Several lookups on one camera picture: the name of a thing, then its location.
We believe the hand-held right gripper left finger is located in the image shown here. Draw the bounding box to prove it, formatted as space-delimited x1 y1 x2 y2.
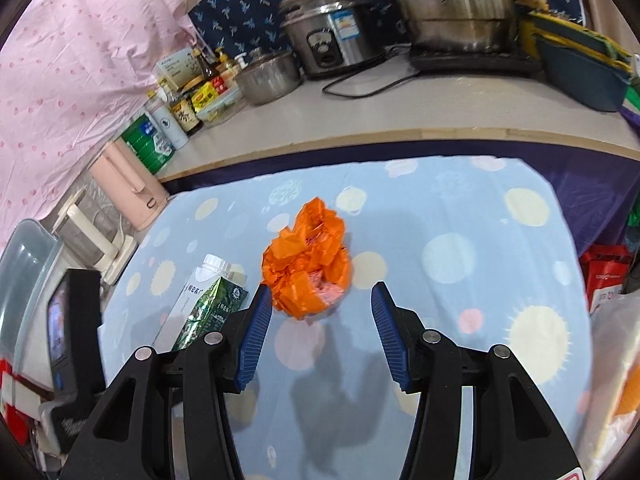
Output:
60 284 274 480

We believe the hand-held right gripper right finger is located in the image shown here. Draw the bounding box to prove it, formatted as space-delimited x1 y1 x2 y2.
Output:
370 281 583 480

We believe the orange plastic bag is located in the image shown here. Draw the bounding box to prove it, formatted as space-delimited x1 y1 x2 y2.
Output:
261 197 352 321

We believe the white plastic trash bag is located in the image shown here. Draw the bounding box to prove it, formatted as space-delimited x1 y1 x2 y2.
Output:
575 287 640 480

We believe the green white milk carton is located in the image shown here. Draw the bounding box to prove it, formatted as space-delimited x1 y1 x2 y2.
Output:
159 253 250 353

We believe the clear plastic storage box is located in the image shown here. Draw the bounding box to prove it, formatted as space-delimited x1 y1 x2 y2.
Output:
0 219 66 396

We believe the blue dotted blanket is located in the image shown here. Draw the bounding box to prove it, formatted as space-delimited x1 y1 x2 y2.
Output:
97 156 596 480

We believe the red packet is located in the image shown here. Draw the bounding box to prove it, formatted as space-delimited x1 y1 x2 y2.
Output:
0 357 38 443

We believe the pink electric kettle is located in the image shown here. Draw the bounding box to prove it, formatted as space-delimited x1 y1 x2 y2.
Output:
89 140 171 230

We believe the green white tin can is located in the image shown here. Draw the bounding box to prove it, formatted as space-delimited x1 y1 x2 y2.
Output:
120 110 176 177

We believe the red printed bag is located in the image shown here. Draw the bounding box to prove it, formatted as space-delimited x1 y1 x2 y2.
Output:
580 244 633 316

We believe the clear plastic food container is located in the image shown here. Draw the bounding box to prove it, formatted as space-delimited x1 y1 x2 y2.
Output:
200 87 248 128

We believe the white cylindrical bottle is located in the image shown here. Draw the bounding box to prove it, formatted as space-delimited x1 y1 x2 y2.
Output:
145 91 190 151

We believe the dark sauce bottle yellow label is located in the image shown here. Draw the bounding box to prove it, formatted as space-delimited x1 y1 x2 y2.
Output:
170 91 203 136

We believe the yellow seasoning packet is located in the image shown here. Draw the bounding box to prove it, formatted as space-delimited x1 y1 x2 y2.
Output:
192 80 226 111

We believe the steel bowl with lid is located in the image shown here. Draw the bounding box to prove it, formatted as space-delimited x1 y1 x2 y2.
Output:
235 47 303 107

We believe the pink dotted curtain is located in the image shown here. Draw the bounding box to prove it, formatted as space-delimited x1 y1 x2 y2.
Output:
0 0 213 241

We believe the dark glass bottle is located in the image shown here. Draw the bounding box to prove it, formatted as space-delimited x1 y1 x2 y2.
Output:
192 47 218 83

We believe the white green carton box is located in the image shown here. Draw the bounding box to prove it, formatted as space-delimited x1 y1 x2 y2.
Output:
155 49 198 92

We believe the black induction cooktop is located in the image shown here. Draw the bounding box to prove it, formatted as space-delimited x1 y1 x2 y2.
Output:
409 42 545 78

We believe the steel rice cooker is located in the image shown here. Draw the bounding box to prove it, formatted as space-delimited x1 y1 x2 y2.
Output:
278 0 386 81

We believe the dark blue plastic basin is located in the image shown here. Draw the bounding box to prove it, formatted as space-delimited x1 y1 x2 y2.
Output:
535 35 632 113

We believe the navy printed cloth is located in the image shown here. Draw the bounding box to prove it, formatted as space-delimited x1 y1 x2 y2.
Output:
187 0 596 57

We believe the purple cloth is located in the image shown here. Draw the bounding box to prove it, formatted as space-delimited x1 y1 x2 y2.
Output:
620 95 640 139

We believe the large steel steamer pot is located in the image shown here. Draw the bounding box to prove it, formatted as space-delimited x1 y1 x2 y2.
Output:
376 0 518 56

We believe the yellow plastic basin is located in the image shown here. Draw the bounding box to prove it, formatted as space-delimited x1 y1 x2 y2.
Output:
537 32 635 70
520 10 621 52

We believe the black power cable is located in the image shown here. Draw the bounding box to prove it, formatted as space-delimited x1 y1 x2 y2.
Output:
321 45 426 97

